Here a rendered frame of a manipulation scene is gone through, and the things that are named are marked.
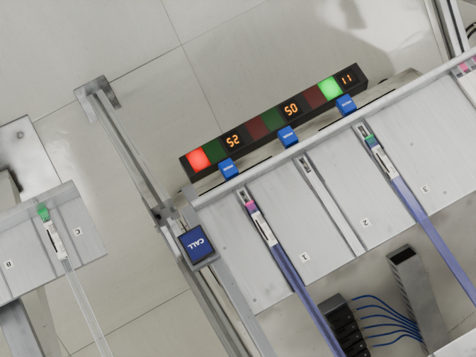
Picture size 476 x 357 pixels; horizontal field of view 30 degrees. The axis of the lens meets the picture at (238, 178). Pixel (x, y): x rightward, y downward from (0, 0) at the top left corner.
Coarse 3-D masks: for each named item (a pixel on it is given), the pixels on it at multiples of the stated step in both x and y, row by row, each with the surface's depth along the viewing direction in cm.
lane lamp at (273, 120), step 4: (272, 108) 147; (268, 112) 147; (272, 112) 147; (276, 112) 147; (264, 116) 147; (268, 116) 147; (272, 116) 147; (276, 116) 147; (280, 116) 146; (264, 120) 146; (268, 120) 146; (272, 120) 146; (276, 120) 146; (280, 120) 146; (268, 124) 146; (272, 124) 146; (276, 124) 146; (280, 124) 146; (284, 124) 146; (268, 128) 146; (272, 128) 146; (276, 128) 146
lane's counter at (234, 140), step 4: (232, 132) 146; (236, 132) 146; (224, 136) 146; (228, 136) 146; (232, 136) 146; (236, 136) 146; (240, 136) 146; (224, 140) 146; (228, 140) 146; (232, 140) 146; (236, 140) 146; (240, 140) 146; (228, 144) 145; (232, 144) 145; (236, 144) 145; (240, 144) 145; (244, 144) 145; (228, 148) 145; (232, 148) 145; (236, 148) 145
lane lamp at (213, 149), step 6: (216, 138) 146; (204, 144) 146; (210, 144) 146; (216, 144) 146; (204, 150) 145; (210, 150) 145; (216, 150) 145; (222, 150) 145; (210, 156) 145; (216, 156) 145; (222, 156) 145
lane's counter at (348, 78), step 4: (348, 68) 149; (344, 72) 148; (348, 72) 148; (352, 72) 148; (336, 76) 148; (340, 76) 148; (344, 76) 148; (348, 76) 148; (352, 76) 148; (356, 76) 148; (340, 80) 148; (344, 80) 148; (348, 80) 148; (352, 80) 148; (356, 80) 148; (344, 84) 148; (348, 84) 148; (352, 84) 148; (344, 88) 148; (348, 88) 147
